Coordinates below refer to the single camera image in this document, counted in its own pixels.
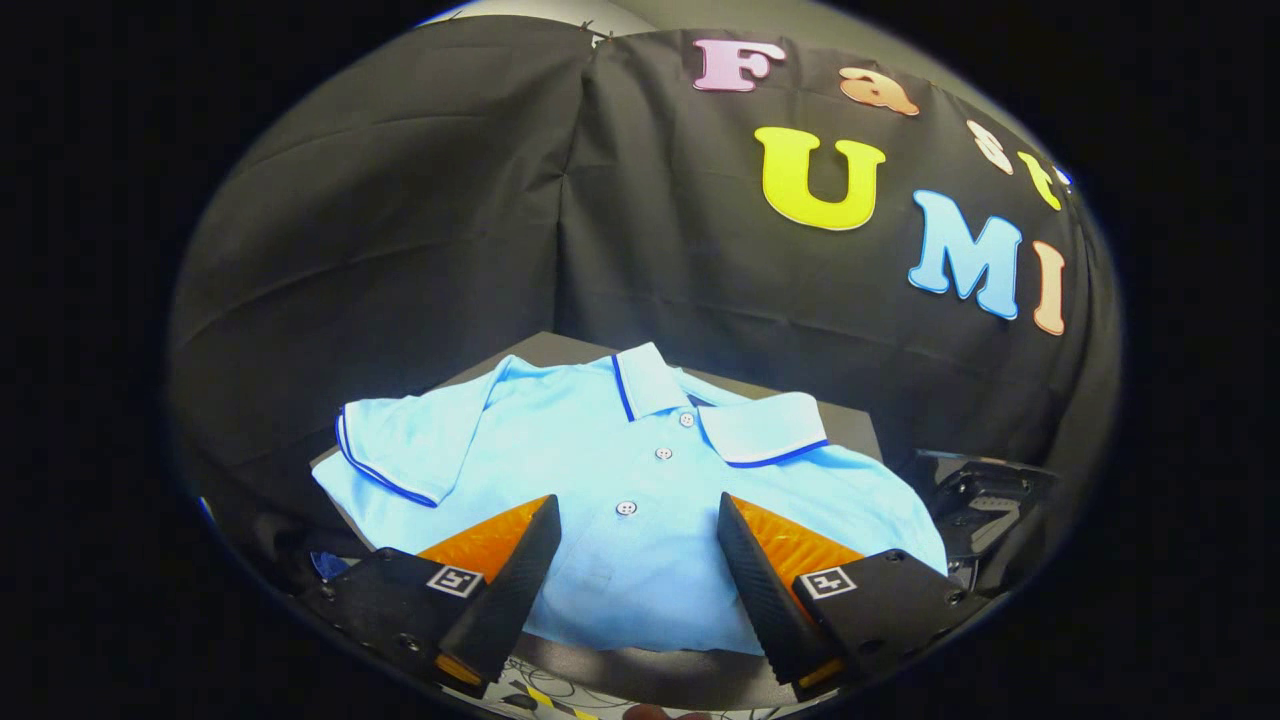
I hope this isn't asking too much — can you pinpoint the yellow black floor tape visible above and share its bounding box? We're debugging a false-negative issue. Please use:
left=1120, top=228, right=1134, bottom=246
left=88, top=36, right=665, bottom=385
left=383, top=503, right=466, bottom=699
left=522, top=684, right=601, bottom=720

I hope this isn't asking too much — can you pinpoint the light blue polo shirt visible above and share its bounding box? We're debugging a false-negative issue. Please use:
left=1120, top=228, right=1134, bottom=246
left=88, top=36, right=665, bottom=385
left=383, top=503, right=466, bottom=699
left=312, top=342, right=949, bottom=656

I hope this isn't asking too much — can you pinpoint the black backdrop cloth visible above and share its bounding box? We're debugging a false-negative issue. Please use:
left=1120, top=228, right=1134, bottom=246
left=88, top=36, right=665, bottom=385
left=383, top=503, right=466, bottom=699
left=168, top=15, right=1121, bottom=561

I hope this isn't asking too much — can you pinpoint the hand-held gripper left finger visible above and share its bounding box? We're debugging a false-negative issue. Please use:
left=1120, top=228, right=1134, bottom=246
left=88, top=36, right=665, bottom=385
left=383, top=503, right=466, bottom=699
left=300, top=493, right=563, bottom=701

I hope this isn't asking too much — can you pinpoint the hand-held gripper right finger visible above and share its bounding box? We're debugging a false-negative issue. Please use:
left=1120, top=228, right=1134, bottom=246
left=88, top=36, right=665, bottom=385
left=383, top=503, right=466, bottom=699
left=716, top=492, right=993, bottom=703

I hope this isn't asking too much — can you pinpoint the grey cabinet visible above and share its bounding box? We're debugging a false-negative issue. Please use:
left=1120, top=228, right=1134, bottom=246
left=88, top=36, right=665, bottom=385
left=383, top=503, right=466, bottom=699
left=310, top=330, right=886, bottom=711

